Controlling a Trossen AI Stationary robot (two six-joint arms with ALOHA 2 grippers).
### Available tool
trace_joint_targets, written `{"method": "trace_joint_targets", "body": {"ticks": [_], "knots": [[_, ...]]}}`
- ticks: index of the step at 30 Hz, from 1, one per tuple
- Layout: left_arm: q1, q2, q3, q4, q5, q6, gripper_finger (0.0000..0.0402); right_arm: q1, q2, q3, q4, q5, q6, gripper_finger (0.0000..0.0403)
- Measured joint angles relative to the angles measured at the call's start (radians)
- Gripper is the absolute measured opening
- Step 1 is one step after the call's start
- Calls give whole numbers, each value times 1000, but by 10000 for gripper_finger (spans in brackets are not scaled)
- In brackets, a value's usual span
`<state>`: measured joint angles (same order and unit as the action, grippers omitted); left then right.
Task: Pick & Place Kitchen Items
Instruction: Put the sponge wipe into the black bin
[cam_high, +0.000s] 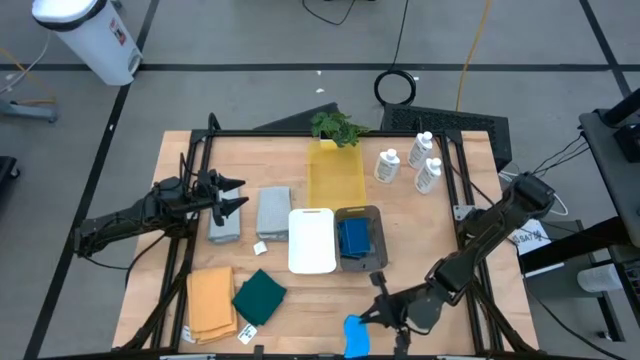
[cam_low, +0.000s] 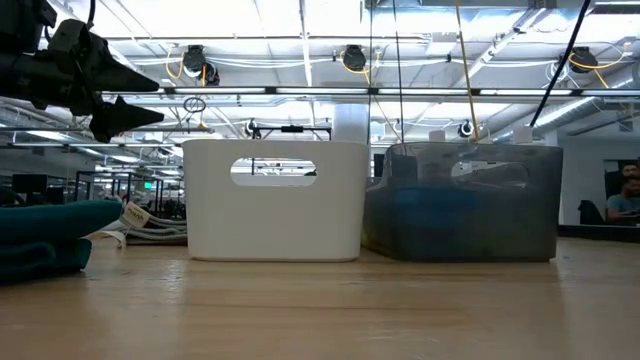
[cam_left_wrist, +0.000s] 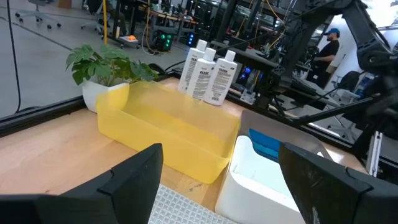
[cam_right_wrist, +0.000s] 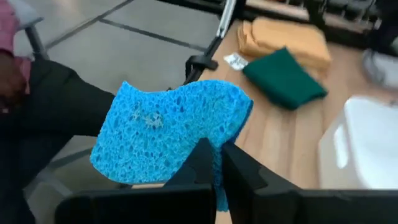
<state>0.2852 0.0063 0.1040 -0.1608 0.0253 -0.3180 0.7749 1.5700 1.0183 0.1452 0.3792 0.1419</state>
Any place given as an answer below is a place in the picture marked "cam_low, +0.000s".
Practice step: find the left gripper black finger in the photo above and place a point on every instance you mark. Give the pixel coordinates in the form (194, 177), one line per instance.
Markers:
(120, 75)
(125, 119)

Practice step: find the grey waffle towel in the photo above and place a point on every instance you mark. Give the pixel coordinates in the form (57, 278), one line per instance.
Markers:
(165, 231)

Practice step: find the dark green towel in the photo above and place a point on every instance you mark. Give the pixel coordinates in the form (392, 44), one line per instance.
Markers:
(50, 225)

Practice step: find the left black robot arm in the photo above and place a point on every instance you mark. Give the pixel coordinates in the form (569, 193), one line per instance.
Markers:
(20, 75)

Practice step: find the white plastic bin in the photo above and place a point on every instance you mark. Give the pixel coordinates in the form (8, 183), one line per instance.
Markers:
(275, 225)

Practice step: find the white building column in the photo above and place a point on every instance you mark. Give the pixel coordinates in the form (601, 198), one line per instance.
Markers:
(350, 122)

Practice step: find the grey translucent plastic bin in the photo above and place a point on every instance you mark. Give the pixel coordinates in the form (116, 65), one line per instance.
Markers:
(500, 235)

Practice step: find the black chair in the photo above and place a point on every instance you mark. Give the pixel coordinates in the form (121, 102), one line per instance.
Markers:
(590, 214)

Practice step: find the person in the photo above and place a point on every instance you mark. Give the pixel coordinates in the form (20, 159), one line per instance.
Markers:
(632, 170)
(625, 202)

